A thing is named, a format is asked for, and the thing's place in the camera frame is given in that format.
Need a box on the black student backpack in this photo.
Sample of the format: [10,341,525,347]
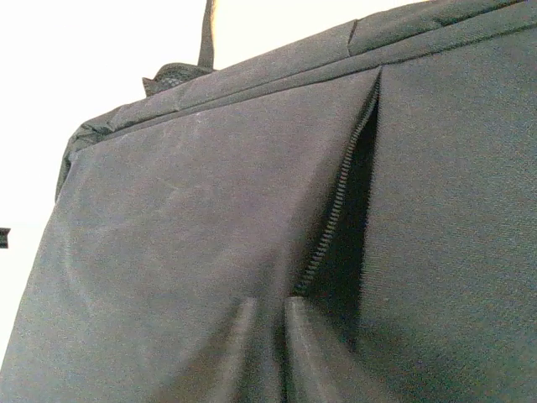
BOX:
[1,1,536,402]

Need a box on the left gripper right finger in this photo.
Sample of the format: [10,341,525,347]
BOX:
[283,296,378,403]

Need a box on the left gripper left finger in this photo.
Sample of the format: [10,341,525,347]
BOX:
[159,296,257,403]

